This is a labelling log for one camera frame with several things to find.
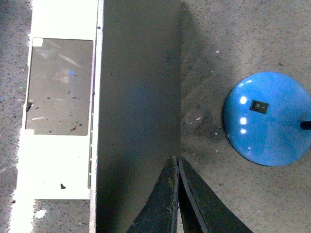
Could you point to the right gripper dark left finger camera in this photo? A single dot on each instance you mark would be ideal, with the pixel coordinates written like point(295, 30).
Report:
point(159, 214)

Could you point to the right gripper dark right finger camera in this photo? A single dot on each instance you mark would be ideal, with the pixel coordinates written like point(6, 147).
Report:
point(201, 209)

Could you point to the grey laptop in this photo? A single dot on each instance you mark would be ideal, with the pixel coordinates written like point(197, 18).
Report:
point(102, 109)

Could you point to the blue desk lamp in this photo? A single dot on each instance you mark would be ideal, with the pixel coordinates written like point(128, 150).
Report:
point(267, 119)

